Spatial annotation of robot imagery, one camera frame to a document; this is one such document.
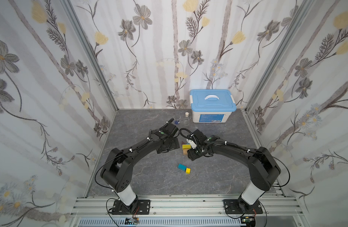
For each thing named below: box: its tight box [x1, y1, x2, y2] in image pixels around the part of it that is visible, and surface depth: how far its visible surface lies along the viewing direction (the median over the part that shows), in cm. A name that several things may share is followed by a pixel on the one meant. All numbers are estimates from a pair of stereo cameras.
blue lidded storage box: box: [189, 89, 237, 123], surface depth 106 cm
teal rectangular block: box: [177, 163, 187, 172], surface depth 89 cm
